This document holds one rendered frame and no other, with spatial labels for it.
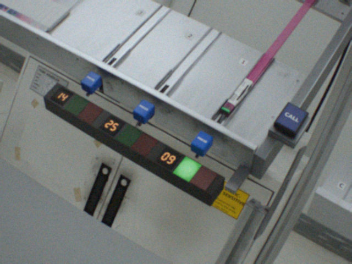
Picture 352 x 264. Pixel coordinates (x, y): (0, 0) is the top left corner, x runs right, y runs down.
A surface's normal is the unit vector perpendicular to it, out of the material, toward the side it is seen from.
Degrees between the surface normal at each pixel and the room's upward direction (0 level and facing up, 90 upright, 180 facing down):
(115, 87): 134
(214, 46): 44
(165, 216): 90
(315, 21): 89
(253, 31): 90
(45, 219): 0
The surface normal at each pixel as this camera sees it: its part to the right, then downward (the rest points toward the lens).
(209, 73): 0.01, -0.58
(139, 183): -0.40, 0.09
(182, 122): -0.56, 0.68
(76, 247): 0.40, -0.88
